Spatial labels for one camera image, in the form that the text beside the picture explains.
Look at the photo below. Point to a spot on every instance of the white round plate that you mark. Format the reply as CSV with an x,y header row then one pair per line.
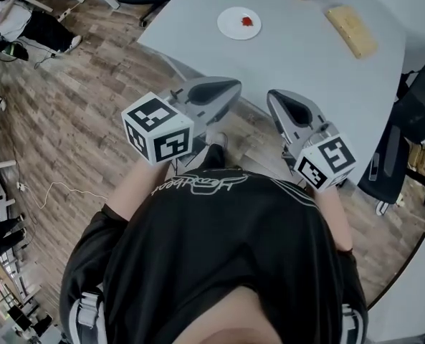
x,y
230,27

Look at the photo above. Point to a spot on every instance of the red strawberry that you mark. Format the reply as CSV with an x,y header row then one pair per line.
x,y
247,21

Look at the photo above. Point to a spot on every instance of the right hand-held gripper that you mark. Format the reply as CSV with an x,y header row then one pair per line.
x,y
327,156

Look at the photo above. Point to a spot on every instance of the person's black trouser leg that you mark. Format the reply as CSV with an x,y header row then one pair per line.
x,y
214,158

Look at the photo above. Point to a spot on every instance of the person's white shoe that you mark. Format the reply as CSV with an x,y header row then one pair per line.
x,y
217,139

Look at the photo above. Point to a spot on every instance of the black mesh office chair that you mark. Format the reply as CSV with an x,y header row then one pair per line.
x,y
413,113

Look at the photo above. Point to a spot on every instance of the person's right forearm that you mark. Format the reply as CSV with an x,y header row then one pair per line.
x,y
335,220

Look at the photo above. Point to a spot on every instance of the person's black printed shirt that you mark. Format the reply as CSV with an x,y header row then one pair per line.
x,y
215,246

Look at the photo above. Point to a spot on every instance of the person's left forearm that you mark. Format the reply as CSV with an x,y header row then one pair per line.
x,y
137,188

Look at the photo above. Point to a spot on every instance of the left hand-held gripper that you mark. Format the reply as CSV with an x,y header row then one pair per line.
x,y
155,120

